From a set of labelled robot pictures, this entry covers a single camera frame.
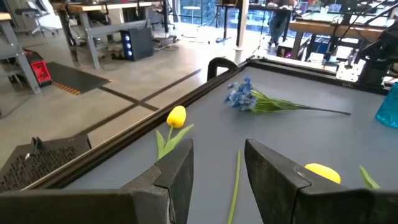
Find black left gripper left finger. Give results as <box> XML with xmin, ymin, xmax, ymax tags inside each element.
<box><xmin>0</xmin><ymin>139</ymin><xmax>195</xmax><ymax>224</ymax></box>

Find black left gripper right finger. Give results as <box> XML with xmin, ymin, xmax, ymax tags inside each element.
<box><xmin>244</xmin><ymin>139</ymin><xmax>398</xmax><ymax>224</ymax></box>

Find yellow artificial tulip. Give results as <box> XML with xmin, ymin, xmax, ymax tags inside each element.
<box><xmin>155</xmin><ymin>105</ymin><xmax>195</xmax><ymax>161</ymax></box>
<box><xmin>304</xmin><ymin>163</ymin><xmax>381</xmax><ymax>190</ymax></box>

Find blue artificial flower bunch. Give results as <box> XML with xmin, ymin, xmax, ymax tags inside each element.
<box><xmin>223</xmin><ymin>77</ymin><xmax>352</xmax><ymax>116</ymax></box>

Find blue glass vase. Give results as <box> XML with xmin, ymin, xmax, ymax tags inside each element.
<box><xmin>375</xmin><ymin>82</ymin><xmax>398</xmax><ymax>129</ymax></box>

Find red artificial tulip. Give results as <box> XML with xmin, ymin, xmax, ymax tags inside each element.
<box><xmin>226</xmin><ymin>149</ymin><xmax>242</xmax><ymax>224</ymax></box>

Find black perforated computer tower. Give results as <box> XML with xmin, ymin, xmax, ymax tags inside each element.
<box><xmin>0</xmin><ymin>134</ymin><xmax>92</xmax><ymax>192</ymax></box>

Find dark floor mat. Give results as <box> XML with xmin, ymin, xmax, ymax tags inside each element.
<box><xmin>45</xmin><ymin>62</ymin><xmax>111</xmax><ymax>96</ymax></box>

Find computer tower with blue lights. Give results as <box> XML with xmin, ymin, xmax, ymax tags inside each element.
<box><xmin>120</xmin><ymin>26</ymin><xmax>154</xmax><ymax>62</ymax></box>

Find person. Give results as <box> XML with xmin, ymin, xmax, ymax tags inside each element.
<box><xmin>267</xmin><ymin>0</ymin><xmax>298</xmax><ymax>50</ymax></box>

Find wooden workbench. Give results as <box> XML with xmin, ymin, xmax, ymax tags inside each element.
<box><xmin>289</xmin><ymin>18</ymin><xmax>386</xmax><ymax>60</ymax></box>

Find red and black box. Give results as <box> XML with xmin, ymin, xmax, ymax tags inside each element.
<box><xmin>23</xmin><ymin>49</ymin><xmax>53</xmax><ymax>87</ymax></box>

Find white pillar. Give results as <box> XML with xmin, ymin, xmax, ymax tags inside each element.
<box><xmin>233</xmin><ymin>0</ymin><xmax>249</xmax><ymax>63</ymax></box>

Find wood-top table grey legs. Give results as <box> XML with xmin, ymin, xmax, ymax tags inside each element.
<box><xmin>51</xmin><ymin>1</ymin><xmax>156</xmax><ymax>69</ymax></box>

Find grey metal table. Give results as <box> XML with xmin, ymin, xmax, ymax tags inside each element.
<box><xmin>0</xmin><ymin>12</ymin><xmax>41</xmax><ymax>94</ymax></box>

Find white office chair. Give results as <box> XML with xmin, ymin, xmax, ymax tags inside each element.
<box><xmin>15</xmin><ymin>0</ymin><xmax>63</xmax><ymax>37</ymax></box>

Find black table handle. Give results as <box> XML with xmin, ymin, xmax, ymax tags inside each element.
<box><xmin>207</xmin><ymin>57</ymin><xmax>239</xmax><ymax>82</ymax></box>

